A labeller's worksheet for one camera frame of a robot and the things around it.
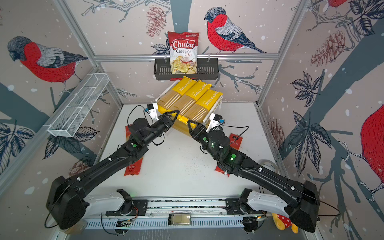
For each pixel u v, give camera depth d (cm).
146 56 183
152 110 66
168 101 74
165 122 62
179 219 67
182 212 73
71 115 73
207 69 95
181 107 71
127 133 103
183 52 85
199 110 70
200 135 58
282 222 65
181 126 65
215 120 61
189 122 65
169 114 66
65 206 38
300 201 39
